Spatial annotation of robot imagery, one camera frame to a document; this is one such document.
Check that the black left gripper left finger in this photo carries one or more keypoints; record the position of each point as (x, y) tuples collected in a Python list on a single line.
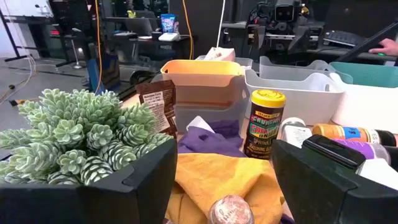
[(93, 205)]

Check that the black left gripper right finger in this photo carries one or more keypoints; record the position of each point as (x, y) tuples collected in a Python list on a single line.
[(326, 202)]

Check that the green black pepper tin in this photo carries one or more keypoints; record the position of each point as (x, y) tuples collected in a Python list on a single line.
[(334, 151)]

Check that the white-lid bagel sesame jar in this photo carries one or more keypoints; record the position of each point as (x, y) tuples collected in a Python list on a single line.
[(293, 132)]

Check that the yellow-lid chili onion jar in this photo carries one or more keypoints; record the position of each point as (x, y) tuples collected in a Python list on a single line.
[(264, 124)]

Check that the small cork-lid glass jar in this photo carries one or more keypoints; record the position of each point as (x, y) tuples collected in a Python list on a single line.
[(230, 211)]

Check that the brown spice packet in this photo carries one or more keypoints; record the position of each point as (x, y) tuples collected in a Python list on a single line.
[(158, 99)]

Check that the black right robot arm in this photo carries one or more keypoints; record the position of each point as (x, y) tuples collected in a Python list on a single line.
[(311, 34)]

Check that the clear plastic bin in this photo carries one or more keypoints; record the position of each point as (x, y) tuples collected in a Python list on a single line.
[(280, 70)]

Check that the black keyboard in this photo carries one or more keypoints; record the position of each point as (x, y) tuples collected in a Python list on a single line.
[(343, 38)]

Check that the pink cloth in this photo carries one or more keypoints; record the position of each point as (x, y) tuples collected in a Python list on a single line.
[(220, 53)]

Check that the purple-label spice jar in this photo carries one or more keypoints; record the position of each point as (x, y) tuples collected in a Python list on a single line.
[(370, 149)]

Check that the orange-label spice jar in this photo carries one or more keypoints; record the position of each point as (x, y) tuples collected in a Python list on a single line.
[(342, 132)]

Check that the light grey plastic bin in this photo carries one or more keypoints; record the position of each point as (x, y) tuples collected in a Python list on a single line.
[(295, 102)]

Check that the green succulent plant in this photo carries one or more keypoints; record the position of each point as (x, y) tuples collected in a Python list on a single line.
[(77, 130)]

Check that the orange plastic bin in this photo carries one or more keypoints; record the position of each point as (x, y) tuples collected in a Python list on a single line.
[(202, 81)]

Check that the teal plastic bin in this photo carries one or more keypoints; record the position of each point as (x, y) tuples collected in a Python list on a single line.
[(370, 74)]

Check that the white plastic bin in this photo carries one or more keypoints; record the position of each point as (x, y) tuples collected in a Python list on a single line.
[(367, 105)]

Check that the person's hand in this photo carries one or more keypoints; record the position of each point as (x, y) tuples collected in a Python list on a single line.
[(387, 46)]

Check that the smoky translucent grey bin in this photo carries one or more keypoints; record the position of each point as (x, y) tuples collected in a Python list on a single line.
[(211, 116)]

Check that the yellow cloth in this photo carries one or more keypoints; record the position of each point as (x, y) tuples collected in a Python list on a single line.
[(217, 177)]

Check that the small white box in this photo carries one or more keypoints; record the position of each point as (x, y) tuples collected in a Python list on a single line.
[(168, 37)]

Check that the blue white snack bag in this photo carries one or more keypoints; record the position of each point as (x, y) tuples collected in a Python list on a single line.
[(168, 23)]

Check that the purple cloth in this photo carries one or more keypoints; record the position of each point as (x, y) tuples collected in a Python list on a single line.
[(211, 143)]

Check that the blue box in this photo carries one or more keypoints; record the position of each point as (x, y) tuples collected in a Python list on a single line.
[(107, 71)]

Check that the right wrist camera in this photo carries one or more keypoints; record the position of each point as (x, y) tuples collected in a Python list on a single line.
[(284, 13)]

